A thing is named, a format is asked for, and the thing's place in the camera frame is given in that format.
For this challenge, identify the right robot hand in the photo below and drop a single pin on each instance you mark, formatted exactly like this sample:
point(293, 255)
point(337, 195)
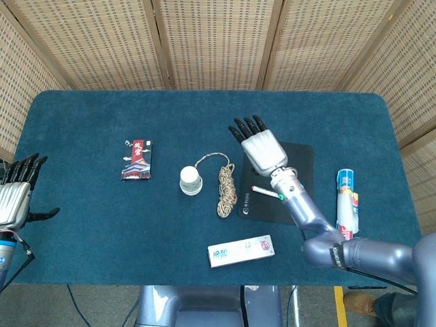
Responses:
point(264, 150)

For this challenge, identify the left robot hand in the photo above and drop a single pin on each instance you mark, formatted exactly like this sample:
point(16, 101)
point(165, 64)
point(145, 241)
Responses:
point(13, 201)

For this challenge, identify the white paper cup green flower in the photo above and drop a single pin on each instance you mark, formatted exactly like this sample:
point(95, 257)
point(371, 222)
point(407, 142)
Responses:
point(189, 173)

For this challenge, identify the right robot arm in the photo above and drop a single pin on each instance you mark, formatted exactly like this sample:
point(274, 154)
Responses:
point(374, 255)

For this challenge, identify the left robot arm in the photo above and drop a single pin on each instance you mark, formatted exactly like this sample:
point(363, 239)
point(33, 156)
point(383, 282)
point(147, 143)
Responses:
point(5, 259)

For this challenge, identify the black mouse pad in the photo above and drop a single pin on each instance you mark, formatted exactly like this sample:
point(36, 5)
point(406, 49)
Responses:
point(262, 211)

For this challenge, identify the dark illustrated Chinese palace box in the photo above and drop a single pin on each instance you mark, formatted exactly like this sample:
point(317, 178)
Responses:
point(136, 160)

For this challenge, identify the white marker red cap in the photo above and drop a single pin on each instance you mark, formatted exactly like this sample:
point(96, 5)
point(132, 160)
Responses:
point(264, 191)

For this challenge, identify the blue table cloth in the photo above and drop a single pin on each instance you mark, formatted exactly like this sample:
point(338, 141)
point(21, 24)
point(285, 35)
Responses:
point(102, 231)

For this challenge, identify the plastic wrap roll package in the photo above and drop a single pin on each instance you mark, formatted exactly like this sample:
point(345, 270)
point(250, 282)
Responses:
point(345, 204)

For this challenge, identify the white pink toothpaste box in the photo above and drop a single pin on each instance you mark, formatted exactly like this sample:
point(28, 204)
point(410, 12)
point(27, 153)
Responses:
point(238, 252)

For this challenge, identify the woven wooden folding screen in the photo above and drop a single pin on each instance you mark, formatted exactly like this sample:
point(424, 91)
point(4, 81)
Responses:
point(218, 41)

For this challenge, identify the white table leg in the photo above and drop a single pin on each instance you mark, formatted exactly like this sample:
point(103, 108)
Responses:
point(295, 306)

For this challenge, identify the grey robot torso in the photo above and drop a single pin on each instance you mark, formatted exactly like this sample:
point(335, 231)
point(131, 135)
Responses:
point(204, 306)

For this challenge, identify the yellow floor tape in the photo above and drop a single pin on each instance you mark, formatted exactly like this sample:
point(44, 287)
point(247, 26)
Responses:
point(340, 306)

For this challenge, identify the brown shoe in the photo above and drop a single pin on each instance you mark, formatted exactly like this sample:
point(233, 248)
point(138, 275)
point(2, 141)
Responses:
point(359, 303)

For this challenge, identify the blue jeans leg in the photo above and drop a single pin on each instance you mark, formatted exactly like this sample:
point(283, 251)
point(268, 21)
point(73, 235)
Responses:
point(398, 313)

